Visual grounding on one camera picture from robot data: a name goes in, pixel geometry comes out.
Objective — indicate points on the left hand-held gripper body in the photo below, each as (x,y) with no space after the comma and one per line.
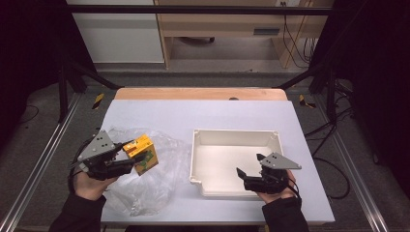
(96,148)

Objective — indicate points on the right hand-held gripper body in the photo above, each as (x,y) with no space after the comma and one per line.
(278,162)

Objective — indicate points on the yellow carton box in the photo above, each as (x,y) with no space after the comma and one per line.
(145,151)

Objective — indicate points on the clear printed plastic bag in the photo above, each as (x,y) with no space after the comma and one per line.
(161,180)

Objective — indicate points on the person's right hand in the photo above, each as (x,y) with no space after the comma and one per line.
(278,197)

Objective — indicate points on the person's left hand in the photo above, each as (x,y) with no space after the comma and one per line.
(90,188)

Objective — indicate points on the white plastic bin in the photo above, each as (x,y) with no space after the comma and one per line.
(225,151)

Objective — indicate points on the yellow black tape strip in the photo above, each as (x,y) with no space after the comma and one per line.
(304,102)
(98,101)

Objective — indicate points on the white table mat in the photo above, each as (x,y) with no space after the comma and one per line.
(199,116)

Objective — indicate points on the wooden table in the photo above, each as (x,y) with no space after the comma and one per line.
(193,93)

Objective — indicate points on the white cabinet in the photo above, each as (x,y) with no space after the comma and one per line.
(119,35)

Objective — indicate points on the black curtain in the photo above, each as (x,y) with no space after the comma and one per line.
(29,48)
(380,80)

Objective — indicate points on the light wooden desk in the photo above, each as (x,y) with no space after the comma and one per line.
(222,21)

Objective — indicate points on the aluminium rail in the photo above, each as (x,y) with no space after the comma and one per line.
(354,167)
(42,161)

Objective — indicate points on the black metal frame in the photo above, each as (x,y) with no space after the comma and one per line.
(193,10)

